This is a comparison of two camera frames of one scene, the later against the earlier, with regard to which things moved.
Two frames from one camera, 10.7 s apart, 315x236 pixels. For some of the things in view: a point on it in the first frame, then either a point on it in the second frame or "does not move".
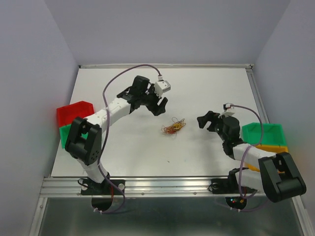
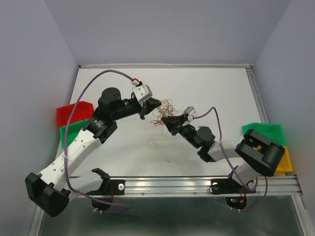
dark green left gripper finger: [156, 109] → [145, 111]
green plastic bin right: [273, 133] does not move
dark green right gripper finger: [212, 127] → [170, 121]
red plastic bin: [66, 114] does not move
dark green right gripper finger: [203, 120] → [174, 127]
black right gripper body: [218, 122] → [188, 132]
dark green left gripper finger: [163, 103] → [152, 103]
